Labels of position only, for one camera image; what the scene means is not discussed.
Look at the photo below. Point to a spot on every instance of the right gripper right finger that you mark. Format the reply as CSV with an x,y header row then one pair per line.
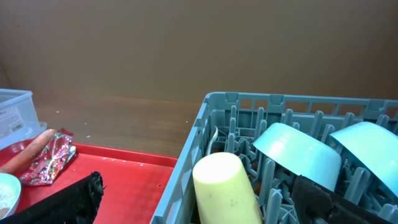
x,y
312,201

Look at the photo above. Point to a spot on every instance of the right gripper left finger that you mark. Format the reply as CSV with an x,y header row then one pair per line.
x,y
77,203

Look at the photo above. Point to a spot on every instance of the green bowl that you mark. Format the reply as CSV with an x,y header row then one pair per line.
x,y
301,154

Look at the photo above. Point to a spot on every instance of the light blue bowl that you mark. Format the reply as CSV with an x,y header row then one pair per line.
x,y
375,147

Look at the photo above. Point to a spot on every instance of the yellow cup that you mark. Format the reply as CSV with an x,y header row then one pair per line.
x,y
223,191

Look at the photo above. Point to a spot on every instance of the white plastic spoon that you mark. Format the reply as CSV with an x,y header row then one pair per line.
x,y
214,136

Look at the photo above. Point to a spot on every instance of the grey dishwasher rack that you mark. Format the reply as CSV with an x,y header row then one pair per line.
x,y
242,117

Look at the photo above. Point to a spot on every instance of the red snack wrapper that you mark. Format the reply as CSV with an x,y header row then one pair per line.
x,y
51,162

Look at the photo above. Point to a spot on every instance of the light blue plate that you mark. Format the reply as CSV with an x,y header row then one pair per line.
x,y
10,194

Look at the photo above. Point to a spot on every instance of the orange carrot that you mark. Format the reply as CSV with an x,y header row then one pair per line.
x,y
29,153

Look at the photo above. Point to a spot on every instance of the clear plastic bin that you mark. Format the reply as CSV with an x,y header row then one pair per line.
x,y
18,120

